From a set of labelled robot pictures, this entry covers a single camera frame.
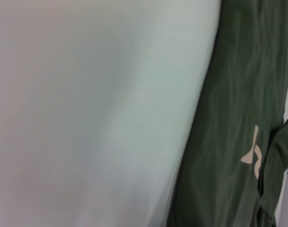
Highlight dark green FREE! t-shirt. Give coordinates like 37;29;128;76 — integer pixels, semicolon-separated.
166;0;288;227

